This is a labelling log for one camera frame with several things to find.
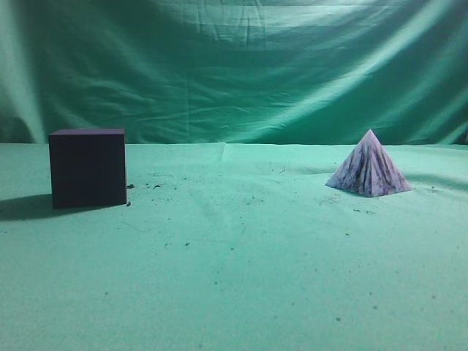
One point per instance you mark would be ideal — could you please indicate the white purple marbled square pyramid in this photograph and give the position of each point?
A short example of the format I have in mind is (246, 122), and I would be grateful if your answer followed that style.
(369, 171)

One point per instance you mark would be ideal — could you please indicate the dark purple cube block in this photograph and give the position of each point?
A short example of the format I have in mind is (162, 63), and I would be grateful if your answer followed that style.
(88, 167)

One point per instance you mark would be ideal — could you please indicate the green table cloth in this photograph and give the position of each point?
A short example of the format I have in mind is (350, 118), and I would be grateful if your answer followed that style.
(237, 247)

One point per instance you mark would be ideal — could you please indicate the green fabric backdrop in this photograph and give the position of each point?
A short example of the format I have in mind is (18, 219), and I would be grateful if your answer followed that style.
(279, 72)

